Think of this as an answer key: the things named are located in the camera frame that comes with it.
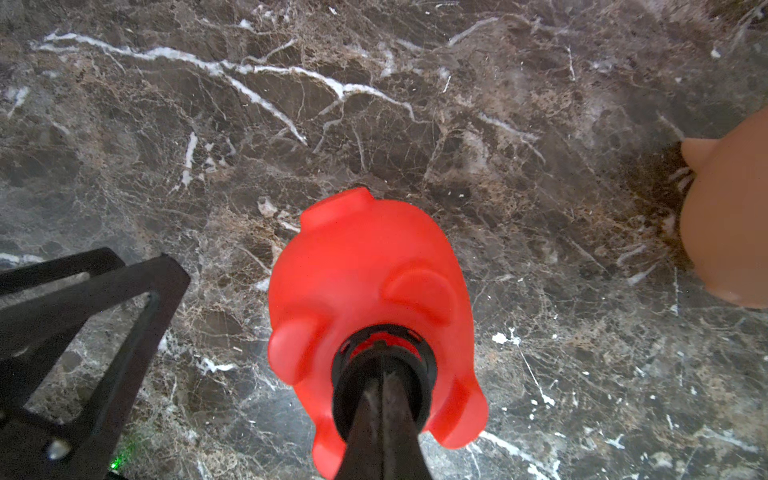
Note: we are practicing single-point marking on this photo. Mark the pink piggy bank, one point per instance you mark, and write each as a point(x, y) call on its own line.
point(723, 222)

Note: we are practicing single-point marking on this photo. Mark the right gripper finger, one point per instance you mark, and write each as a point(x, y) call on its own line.
point(383, 442)

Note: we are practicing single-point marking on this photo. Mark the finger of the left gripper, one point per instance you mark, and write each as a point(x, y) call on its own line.
point(74, 356)
point(95, 262)

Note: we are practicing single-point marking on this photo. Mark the red piggy bank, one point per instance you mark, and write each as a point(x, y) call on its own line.
point(360, 271)

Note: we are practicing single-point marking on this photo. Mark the black plug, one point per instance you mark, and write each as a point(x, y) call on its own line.
point(372, 353)

